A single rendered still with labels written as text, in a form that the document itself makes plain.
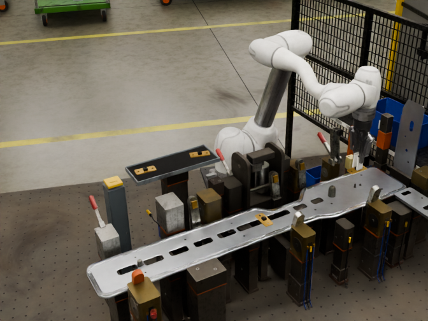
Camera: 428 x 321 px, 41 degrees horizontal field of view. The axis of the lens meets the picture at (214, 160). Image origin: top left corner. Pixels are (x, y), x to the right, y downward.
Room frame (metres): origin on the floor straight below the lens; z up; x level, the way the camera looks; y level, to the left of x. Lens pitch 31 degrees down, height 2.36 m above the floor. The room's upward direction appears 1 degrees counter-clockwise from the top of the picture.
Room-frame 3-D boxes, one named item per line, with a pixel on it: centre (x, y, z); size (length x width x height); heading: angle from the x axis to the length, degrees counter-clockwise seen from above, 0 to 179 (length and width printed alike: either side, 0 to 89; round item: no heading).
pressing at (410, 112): (2.17, -0.84, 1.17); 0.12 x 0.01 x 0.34; 28
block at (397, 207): (1.91, -0.76, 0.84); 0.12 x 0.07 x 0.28; 28
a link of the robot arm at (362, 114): (2.05, -0.60, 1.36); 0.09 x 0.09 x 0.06
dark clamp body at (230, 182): (2.01, -0.06, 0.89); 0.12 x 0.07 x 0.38; 28
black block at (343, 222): (1.80, -0.52, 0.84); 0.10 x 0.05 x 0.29; 28
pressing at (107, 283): (1.82, -0.18, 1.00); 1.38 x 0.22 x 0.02; 118
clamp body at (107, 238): (1.71, 0.41, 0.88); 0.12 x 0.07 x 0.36; 28
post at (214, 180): (1.98, -0.01, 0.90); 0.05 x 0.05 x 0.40; 28
